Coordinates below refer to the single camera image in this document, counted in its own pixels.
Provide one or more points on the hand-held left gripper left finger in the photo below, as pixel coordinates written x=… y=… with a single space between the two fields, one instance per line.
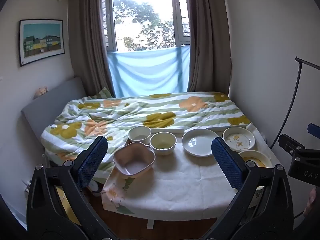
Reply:
x=96 y=160

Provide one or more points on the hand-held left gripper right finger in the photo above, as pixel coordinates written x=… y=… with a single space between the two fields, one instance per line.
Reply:
x=225 y=162

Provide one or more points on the floral white tablecloth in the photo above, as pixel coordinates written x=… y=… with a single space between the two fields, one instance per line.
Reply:
x=180 y=182

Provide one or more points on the black gooseneck stand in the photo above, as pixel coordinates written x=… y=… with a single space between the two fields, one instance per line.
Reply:
x=297 y=80

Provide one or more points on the cream round bowl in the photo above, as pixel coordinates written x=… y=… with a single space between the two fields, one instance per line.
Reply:
x=162 y=143

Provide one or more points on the cream plate duck print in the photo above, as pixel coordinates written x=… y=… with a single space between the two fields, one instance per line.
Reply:
x=238 y=140

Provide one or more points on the person's right hand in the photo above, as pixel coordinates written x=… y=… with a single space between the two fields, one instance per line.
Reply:
x=311 y=202

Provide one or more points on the light blue cloth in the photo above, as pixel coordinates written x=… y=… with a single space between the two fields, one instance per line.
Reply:
x=147 y=72

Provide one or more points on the white cup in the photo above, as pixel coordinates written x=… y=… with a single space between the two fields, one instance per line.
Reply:
x=139 y=135

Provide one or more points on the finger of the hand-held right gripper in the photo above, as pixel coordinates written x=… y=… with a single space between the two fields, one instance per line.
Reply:
x=315 y=129
x=290 y=145

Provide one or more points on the grey bed headboard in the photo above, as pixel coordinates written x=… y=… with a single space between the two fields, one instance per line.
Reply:
x=57 y=100

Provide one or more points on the cream plate yellow print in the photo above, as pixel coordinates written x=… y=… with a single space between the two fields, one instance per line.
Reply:
x=257 y=158

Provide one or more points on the window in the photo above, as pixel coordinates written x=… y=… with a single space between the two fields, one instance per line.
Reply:
x=140 y=17

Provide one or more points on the white flat tray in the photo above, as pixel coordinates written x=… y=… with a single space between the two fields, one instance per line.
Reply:
x=167 y=131
x=225 y=126

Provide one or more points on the small plush toy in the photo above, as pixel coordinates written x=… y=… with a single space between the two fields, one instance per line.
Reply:
x=42 y=91

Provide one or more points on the brown curtain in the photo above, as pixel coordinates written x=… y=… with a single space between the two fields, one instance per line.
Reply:
x=207 y=42
x=87 y=42

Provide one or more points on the plain white plate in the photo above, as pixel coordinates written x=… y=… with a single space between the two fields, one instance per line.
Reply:
x=200 y=142

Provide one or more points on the framed wall picture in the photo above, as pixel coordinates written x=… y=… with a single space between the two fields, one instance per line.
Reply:
x=41 y=41

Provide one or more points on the floral striped blanket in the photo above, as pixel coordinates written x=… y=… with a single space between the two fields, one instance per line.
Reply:
x=120 y=115

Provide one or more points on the pink square bowl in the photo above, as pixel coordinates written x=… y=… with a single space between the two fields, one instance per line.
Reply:
x=135 y=165

